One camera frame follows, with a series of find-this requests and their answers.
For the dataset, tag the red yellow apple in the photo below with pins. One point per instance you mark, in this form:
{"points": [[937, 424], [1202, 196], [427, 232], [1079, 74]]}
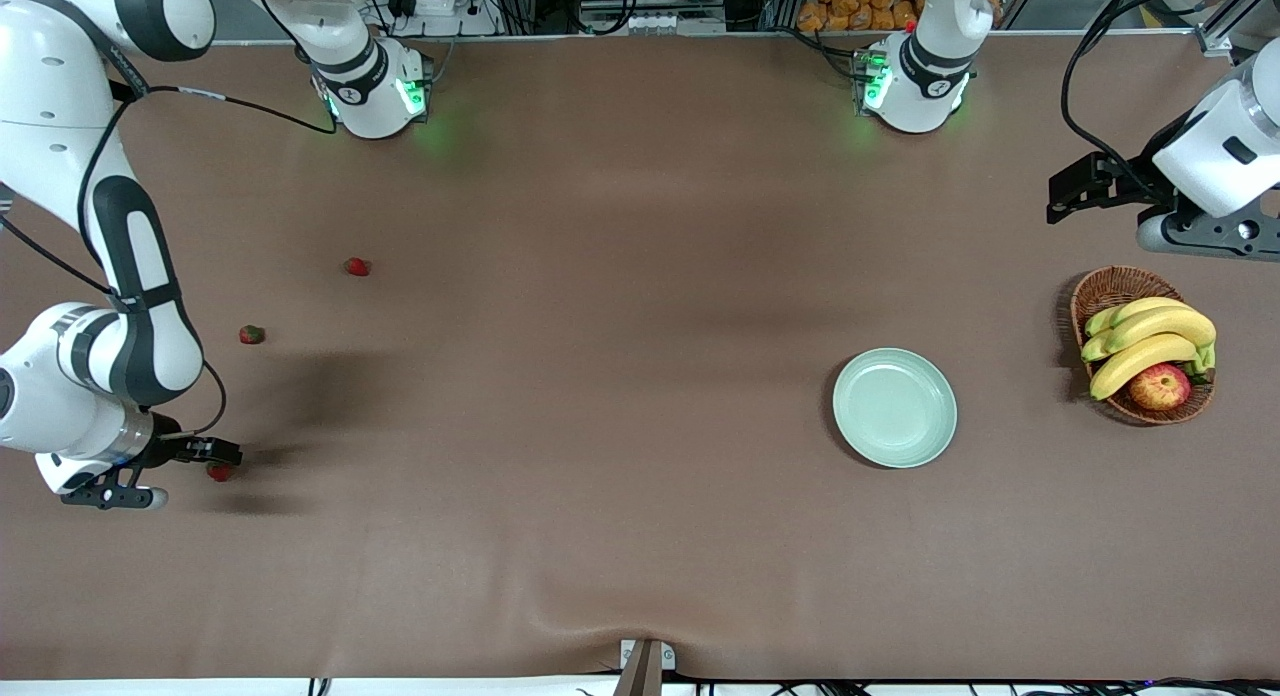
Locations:
{"points": [[1160, 388]]}

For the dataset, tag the brown table mat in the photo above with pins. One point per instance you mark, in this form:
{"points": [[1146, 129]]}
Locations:
{"points": [[500, 496]]}

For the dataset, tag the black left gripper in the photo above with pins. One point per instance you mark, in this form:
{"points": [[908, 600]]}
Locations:
{"points": [[1128, 179]]}

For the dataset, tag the red strawberry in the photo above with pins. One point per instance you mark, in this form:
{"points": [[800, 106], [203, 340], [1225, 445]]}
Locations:
{"points": [[252, 334], [357, 267], [220, 473]]}

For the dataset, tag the white power strip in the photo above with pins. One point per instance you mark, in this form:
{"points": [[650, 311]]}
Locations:
{"points": [[450, 6]]}

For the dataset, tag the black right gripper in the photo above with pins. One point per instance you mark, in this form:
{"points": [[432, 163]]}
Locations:
{"points": [[168, 450]]}

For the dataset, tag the bag of orange bread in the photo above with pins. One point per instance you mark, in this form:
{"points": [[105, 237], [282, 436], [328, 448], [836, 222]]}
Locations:
{"points": [[850, 6]]}

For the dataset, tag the metal clamp bracket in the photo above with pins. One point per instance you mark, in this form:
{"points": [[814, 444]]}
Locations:
{"points": [[668, 656]]}

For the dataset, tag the brown upright pole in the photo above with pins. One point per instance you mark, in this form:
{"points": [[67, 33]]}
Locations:
{"points": [[642, 676]]}

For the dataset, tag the yellow banana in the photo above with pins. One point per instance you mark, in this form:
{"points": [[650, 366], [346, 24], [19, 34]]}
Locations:
{"points": [[1098, 323], [1150, 304], [1093, 349], [1140, 358], [1170, 326]]}

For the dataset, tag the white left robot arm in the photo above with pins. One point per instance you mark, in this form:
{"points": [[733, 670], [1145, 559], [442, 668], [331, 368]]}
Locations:
{"points": [[915, 86]]}

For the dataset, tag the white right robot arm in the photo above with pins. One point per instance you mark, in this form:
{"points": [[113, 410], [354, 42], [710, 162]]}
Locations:
{"points": [[50, 96]]}

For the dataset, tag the brown wicker basket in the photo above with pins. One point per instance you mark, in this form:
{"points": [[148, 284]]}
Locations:
{"points": [[1100, 288]]}

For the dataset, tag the mint green round plate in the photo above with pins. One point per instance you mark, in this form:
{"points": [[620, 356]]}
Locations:
{"points": [[880, 426]]}

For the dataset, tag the aluminium frame strut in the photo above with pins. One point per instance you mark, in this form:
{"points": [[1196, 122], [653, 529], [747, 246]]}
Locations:
{"points": [[1215, 38]]}

